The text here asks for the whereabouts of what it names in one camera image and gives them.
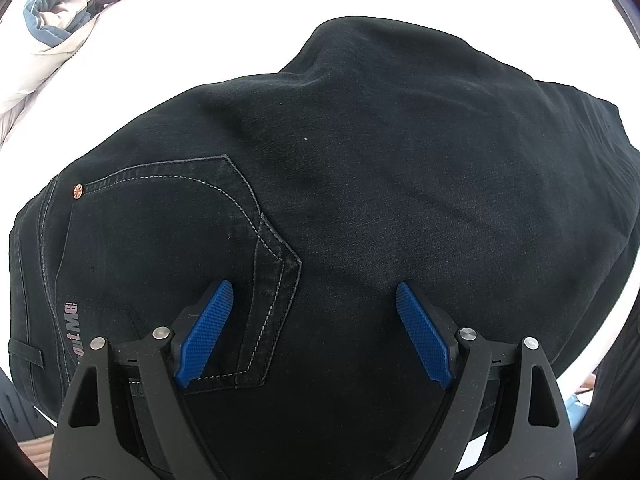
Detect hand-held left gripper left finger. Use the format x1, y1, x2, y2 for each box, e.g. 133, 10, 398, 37
49, 280, 236, 480

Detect bed with light sheet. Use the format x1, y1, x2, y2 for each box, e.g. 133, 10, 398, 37
0, 0, 640, 411

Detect folded grey white duvet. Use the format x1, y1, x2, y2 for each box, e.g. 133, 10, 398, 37
0, 0, 151, 146

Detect grey slotted panel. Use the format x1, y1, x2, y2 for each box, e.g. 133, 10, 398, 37
0, 372, 53, 441

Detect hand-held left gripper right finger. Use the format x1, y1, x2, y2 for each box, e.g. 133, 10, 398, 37
395, 281, 578, 480

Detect black denim pants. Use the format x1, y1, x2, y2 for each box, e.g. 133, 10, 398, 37
7, 16, 640, 480

